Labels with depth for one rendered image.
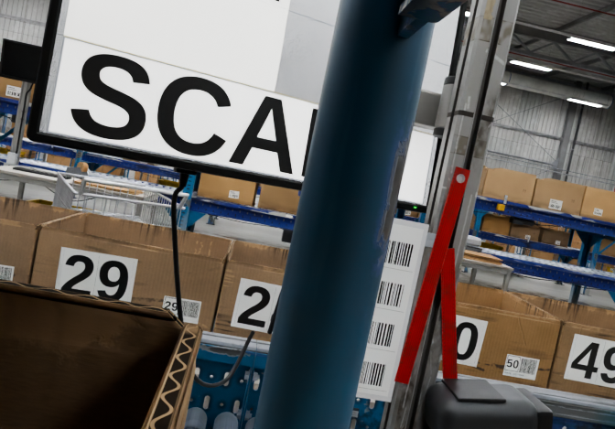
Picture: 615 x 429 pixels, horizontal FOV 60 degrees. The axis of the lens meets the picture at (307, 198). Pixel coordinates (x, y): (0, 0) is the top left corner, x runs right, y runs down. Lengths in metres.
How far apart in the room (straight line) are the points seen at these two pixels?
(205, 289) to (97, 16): 0.74
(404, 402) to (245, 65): 0.41
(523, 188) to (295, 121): 5.83
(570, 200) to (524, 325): 5.36
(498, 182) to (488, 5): 5.67
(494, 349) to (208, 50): 0.99
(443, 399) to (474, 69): 0.34
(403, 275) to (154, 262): 0.72
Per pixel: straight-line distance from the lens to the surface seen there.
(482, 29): 0.61
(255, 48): 0.61
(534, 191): 6.46
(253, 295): 1.18
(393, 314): 0.59
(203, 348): 1.16
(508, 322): 1.33
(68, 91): 0.56
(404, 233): 0.57
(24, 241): 1.26
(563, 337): 1.41
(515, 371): 1.38
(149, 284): 1.20
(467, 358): 1.32
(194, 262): 1.18
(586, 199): 6.78
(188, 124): 0.57
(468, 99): 0.59
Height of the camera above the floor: 1.27
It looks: 3 degrees down
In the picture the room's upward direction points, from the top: 12 degrees clockwise
